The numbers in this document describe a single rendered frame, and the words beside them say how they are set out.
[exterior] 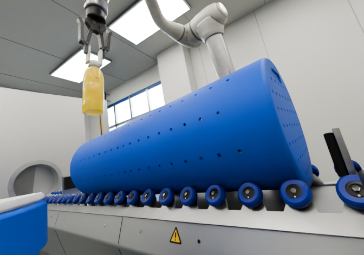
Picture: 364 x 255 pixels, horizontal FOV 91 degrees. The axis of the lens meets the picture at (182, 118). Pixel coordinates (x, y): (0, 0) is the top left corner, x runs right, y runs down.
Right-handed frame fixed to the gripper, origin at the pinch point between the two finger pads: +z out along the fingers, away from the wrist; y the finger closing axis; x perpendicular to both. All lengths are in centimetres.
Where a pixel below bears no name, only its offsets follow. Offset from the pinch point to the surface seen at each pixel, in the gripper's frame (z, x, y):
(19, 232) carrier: 48, 33, 20
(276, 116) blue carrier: 35, 58, -7
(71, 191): 56, -68, -14
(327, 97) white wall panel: -28, 53, -298
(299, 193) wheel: 47, 58, -10
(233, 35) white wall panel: -179, -56, -268
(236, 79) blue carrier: 26, 52, -8
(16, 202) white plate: 45, 33, 21
